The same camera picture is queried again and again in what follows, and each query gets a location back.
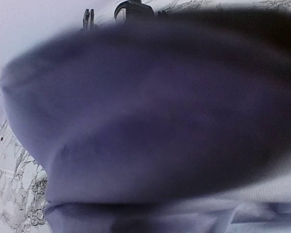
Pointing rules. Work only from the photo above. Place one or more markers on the lilac folding umbrella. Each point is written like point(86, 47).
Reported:
point(178, 123)

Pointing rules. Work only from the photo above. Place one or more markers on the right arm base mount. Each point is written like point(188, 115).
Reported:
point(126, 11)

